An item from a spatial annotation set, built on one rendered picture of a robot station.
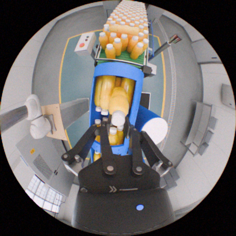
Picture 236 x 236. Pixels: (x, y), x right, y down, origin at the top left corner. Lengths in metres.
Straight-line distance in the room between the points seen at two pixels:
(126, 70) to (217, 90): 3.24
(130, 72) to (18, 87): 3.00
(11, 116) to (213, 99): 3.90
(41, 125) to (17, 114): 0.27
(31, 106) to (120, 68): 0.66
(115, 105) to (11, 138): 2.91
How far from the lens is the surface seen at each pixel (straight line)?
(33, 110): 0.71
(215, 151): 3.41
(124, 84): 0.41
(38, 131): 0.73
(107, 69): 0.34
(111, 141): 0.42
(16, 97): 2.95
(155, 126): 0.65
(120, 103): 0.23
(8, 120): 0.59
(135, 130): 0.15
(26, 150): 1.74
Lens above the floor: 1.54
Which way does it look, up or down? 71 degrees down
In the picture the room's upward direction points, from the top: 174 degrees clockwise
